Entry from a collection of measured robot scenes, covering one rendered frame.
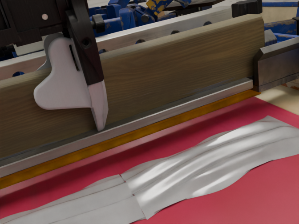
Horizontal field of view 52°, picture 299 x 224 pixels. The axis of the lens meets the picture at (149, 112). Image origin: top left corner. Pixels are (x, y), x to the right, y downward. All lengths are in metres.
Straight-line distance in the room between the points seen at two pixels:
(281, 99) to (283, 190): 0.17
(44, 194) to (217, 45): 0.23
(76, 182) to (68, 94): 0.09
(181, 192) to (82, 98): 0.12
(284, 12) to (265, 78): 2.50
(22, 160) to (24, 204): 0.04
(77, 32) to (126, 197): 0.14
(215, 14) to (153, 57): 0.32
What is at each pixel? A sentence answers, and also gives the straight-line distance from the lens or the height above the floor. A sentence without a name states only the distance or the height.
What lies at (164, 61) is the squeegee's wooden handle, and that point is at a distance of 0.31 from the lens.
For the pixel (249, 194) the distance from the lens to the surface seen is 0.26.
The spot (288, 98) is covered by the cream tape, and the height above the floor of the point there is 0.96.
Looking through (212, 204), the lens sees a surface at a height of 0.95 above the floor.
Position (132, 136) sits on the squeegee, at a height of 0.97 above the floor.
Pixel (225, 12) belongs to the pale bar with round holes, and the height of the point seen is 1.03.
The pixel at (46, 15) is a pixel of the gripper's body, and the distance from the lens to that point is 0.26.
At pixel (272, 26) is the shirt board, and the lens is 1.02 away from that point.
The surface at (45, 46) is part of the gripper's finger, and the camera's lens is 0.32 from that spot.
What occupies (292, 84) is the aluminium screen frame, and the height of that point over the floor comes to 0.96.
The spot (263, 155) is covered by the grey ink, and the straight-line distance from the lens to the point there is 0.29.
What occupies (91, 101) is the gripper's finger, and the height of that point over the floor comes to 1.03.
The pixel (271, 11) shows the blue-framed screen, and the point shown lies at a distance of 2.98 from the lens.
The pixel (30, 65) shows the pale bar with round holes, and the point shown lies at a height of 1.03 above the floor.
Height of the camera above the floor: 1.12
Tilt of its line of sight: 23 degrees down
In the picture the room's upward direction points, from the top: 11 degrees counter-clockwise
